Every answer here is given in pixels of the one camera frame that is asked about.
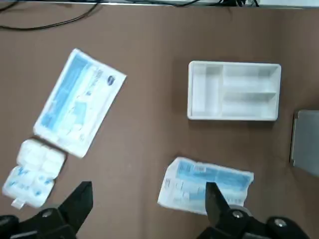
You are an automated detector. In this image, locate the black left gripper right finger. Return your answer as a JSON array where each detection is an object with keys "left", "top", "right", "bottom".
[{"left": 196, "top": 182, "right": 314, "bottom": 239}]

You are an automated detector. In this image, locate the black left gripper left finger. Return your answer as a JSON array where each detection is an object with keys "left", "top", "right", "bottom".
[{"left": 0, "top": 181, "right": 94, "bottom": 239}]

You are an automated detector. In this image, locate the white plastic partition tray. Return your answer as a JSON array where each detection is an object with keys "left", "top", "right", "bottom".
[{"left": 186, "top": 60, "right": 282, "bottom": 122}]

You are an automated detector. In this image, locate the aluminium first-aid case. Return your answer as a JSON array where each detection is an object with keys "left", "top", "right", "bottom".
[{"left": 289, "top": 109, "right": 319, "bottom": 178}]

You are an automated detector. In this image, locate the wide blue white mask packet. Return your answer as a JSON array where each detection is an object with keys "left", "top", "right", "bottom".
[{"left": 157, "top": 156, "right": 255, "bottom": 216}]

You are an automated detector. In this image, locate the clear plastic pill box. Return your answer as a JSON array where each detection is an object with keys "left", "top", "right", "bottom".
[{"left": 1, "top": 138, "right": 67, "bottom": 209}]

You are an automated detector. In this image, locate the long blue white mask packet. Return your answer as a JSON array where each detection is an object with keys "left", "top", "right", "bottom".
[{"left": 33, "top": 48, "right": 127, "bottom": 158}]

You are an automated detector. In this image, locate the black cable on table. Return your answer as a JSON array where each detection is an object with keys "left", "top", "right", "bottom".
[{"left": 0, "top": 0, "right": 103, "bottom": 31}]

